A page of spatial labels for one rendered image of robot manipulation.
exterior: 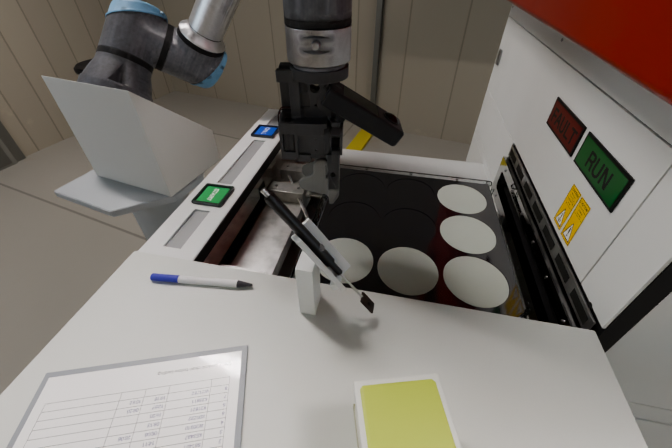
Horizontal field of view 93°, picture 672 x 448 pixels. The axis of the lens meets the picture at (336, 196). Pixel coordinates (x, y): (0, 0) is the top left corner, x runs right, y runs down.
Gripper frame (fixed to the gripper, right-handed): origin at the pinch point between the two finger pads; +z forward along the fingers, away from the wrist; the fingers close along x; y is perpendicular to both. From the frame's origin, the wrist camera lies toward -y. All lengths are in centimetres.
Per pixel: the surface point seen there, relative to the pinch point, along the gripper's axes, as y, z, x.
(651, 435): -49, 28, 22
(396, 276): -10.2, 11.3, 6.5
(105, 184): 63, 19, -27
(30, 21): 235, 12, -218
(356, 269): -3.7, 11.3, 5.3
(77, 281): 131, 101, -56
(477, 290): -22.6, 11.3, 8.7
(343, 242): -1.4, 11.2, -0.8
